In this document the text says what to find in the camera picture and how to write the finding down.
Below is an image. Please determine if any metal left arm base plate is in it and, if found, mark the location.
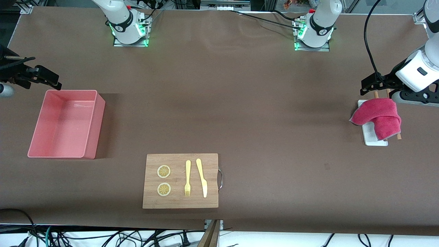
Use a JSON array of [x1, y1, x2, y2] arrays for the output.
[[294, 19, 331, 52]]

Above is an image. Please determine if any long black table cable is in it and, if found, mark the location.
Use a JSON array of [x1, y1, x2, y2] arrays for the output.
[[229, 10, 304, 31]]

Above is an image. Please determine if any brown table cover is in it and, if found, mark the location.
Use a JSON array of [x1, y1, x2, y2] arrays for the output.
[[0, 6, 439, 236]]

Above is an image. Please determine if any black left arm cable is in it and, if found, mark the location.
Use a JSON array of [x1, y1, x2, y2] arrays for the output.
[[364, 0, 384, 84]]

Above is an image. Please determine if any yellow plastic fork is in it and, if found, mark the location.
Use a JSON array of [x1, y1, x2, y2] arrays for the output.
[[184, 160, 192, 197]]

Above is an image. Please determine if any white rectangular rack tray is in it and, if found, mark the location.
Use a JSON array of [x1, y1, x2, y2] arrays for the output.
[[357, 99, 389, 147]]

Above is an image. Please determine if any grey background device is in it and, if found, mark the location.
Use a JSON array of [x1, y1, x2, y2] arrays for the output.
[[200, 0, 251, 11]]

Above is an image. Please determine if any wooden cutting board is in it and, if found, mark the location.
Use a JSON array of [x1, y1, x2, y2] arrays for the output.
[[142, 153, 223, 209]]

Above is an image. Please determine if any thick black looped cable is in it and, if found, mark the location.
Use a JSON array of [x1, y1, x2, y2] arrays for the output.
[[0, 208, 38, 247]]

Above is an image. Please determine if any pink plastic bin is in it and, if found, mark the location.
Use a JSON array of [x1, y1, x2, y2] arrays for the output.
[[27, 90, 106, 160]]

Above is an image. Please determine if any short black table cable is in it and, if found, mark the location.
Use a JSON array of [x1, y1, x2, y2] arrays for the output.
[[273, 10, 302, 22]]

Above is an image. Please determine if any wooden plank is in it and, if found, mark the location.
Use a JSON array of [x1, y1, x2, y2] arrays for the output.
[[197, 220, 222, 247]]

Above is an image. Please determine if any red and grey cloth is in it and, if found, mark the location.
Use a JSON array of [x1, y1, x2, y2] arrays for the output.
[[349, 98, 402, 141]]

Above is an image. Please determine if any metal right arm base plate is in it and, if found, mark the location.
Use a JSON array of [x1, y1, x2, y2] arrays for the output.
[[113, 13, 152, 47]]

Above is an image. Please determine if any yellow plastic knife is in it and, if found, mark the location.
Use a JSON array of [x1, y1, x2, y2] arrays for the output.
[[195, 158, 208, 198]]

